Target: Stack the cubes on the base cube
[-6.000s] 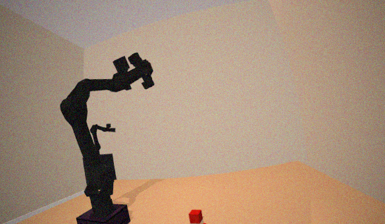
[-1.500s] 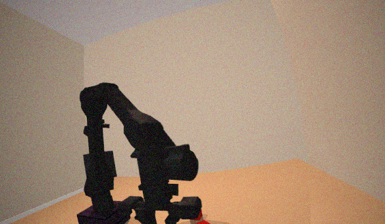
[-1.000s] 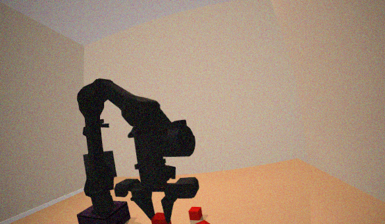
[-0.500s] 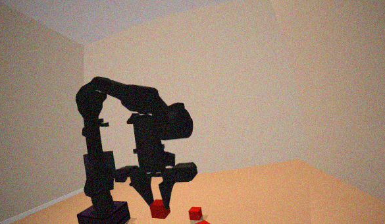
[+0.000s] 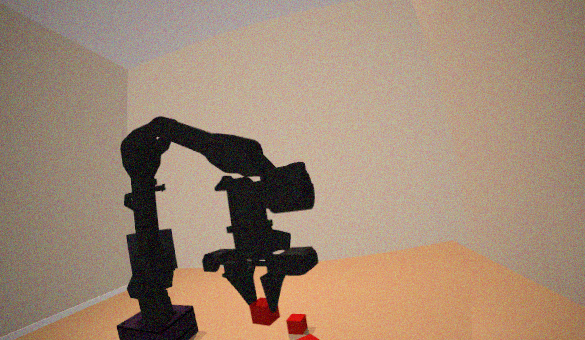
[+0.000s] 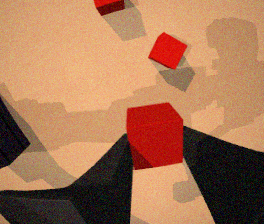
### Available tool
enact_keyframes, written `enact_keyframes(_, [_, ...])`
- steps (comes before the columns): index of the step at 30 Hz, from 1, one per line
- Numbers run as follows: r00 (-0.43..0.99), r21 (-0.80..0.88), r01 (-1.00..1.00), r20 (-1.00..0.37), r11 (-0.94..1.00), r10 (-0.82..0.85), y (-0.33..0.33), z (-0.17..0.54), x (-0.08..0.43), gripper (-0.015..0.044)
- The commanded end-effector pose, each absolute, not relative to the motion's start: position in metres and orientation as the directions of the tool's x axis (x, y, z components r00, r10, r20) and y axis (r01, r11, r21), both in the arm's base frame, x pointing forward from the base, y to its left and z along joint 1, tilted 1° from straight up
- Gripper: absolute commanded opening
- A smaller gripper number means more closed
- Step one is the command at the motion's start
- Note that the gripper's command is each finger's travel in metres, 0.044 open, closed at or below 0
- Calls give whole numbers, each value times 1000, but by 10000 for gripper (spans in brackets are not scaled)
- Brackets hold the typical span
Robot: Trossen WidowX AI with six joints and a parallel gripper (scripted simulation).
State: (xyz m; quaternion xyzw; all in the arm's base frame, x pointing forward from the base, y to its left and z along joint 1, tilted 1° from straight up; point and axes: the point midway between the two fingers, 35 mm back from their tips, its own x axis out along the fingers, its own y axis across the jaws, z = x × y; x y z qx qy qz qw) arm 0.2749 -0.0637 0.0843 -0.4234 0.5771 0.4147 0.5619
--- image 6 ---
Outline red cube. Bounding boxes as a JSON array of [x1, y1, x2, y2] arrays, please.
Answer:
[[148, 32, 188, 69], [125, 103, 184, 171], [93, 0, 124, 16]]

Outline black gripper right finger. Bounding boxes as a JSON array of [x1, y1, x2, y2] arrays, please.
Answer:
[[183, 125, 264, 224]]

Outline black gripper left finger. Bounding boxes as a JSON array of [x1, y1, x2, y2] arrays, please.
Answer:
[[0, 133, 133, 224]]

